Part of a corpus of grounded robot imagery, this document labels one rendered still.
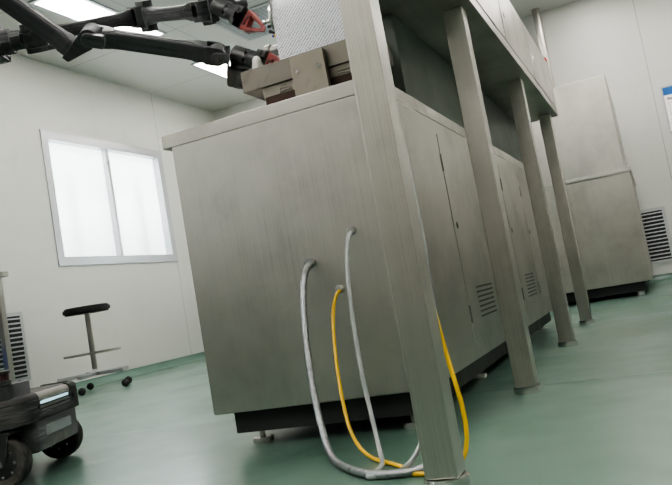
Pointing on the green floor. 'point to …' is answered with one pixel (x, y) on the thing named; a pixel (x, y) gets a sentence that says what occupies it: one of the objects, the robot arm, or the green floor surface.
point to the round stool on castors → (92, 347)
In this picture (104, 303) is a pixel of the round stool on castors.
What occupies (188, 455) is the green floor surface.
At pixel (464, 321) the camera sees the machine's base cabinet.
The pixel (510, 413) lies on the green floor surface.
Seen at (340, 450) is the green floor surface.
